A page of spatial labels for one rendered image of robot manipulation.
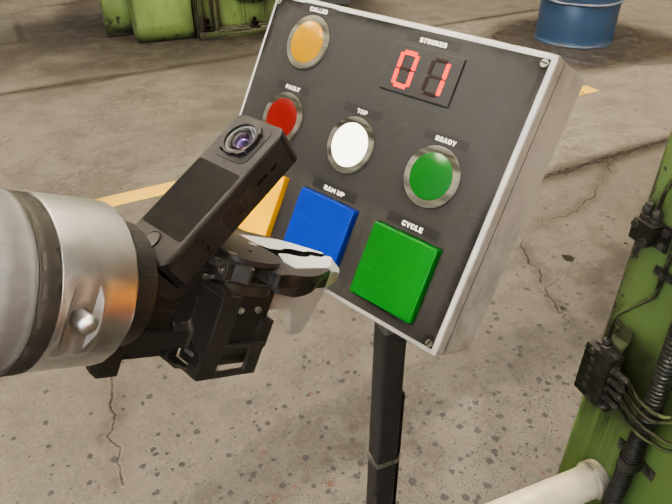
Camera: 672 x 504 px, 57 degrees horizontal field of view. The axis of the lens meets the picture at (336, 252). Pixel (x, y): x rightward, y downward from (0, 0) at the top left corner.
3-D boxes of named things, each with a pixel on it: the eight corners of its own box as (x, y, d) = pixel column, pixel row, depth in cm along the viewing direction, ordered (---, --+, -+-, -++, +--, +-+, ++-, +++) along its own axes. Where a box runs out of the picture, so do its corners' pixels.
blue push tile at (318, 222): (329, 280, 62) (354, 210, 61) (278, 251, 67) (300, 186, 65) (339, 280, 64) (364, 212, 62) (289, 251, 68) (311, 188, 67)
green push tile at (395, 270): (408, 324, 57) (438, 249, 55) (347, 290, 61) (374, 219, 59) (417, 324, 58) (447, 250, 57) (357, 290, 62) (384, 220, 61)
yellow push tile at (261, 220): (262, 242, 68) (284, 177, 67) (220, 218, 72) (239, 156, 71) (273, 243, 70) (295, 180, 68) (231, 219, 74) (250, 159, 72)
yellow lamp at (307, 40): (301, 70, 65) (300, 28, 63) (287, 57, 69) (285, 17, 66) (329, 67, 66) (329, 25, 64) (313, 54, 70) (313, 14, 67)
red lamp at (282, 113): (276, 147, 67) (273, 109, 65) (263, 131, 71) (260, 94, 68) (303, 142, 68) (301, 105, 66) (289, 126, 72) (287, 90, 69)
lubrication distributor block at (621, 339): (598, 435, 77) (627, 355, 69) (565, 400, 82) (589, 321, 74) (620, 426, 78) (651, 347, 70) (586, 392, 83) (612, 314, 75)
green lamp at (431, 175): (426, 212, 56) (431, 169, 53) (403, 189, 59) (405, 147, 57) (456, 205, 57) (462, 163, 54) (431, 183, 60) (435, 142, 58)
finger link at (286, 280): (292, 273, 47) (206, 270, 40) (300, 252, 47) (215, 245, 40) (337, 299, 45) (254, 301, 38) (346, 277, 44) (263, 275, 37)
